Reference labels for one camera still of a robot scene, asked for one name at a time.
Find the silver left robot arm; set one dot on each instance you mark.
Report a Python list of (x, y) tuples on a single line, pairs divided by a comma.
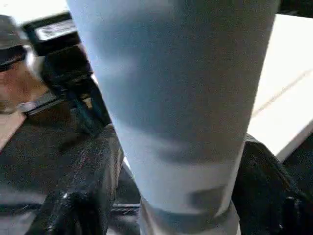
[(10, 44)]

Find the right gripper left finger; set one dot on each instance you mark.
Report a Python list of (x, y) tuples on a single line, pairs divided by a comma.
[(83, 191)]

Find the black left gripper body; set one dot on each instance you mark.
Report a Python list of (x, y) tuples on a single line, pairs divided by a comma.
[(73, 78)]

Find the black work mat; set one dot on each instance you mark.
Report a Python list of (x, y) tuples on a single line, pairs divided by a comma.
[(34, 152)]

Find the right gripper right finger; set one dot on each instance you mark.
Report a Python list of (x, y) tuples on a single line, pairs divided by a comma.
[(274, 196)]

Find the white plastic table leg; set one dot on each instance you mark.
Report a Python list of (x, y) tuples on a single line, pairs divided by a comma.
[(181, 98)]

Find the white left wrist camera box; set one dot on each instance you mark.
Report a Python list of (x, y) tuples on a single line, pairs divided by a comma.
[(49, 32)]

